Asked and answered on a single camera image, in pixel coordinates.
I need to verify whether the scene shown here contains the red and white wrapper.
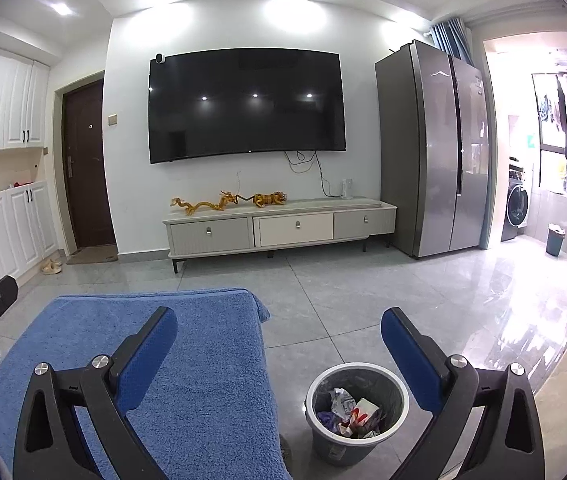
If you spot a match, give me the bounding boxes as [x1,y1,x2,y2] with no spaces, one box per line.
[348,408,371,436]

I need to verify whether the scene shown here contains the black wall television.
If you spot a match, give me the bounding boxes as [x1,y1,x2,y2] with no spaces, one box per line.
[148,49,348,165]

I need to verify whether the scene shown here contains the teal waste bin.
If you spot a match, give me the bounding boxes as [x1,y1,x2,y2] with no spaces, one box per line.
[545,223,567,258]

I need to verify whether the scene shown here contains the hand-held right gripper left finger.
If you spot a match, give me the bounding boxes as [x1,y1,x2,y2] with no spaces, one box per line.
[13,306,179,480]

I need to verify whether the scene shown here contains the grey washing machine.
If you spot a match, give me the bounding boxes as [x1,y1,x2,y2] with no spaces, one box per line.
[501,157,530,243]

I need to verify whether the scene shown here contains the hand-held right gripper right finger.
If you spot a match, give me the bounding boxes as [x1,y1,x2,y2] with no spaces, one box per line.
[381,306,547,480]

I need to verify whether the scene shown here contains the blue fleece blanket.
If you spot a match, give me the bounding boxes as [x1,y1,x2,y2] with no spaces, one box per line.
[0,287,294,480]

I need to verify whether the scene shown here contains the golden dragon ornament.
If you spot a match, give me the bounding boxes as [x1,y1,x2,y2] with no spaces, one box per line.
[170,191,251,216]

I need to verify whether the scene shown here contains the white printed plastic bag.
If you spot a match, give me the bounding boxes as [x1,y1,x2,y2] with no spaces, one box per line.
[330,387,359,416]

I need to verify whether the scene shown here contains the brown door mat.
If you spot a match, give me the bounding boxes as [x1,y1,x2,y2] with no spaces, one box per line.
[66,245,119,266]

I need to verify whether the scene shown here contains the blue curtain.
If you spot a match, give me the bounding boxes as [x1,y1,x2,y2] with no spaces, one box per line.
[429,17,475,67]

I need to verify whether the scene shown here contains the silver double-door fridge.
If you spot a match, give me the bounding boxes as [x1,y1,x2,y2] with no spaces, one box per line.
[374,39,491,261]

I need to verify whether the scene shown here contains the golden tiger ornament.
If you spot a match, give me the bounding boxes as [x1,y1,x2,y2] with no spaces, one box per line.
[252,192,287,208]

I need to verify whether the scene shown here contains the purple wrapper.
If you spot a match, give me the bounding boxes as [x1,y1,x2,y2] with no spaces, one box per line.
[316,410,344,436]

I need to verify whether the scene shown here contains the grey trash bin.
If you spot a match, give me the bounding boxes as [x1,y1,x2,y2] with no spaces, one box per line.
[305,364,411,461]

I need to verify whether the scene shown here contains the grey television cabinet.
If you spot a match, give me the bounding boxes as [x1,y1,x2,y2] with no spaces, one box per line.
[162,199,397,273]

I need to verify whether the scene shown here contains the dark brown door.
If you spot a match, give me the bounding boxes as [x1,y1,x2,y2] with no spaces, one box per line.
[62,80,116,256]

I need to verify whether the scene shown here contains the black television cable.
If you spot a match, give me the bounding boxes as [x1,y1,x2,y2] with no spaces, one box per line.
[283,149,344,198]

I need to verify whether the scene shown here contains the white base cabinets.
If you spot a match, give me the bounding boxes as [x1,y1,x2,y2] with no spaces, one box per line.
[0,180,61,306]

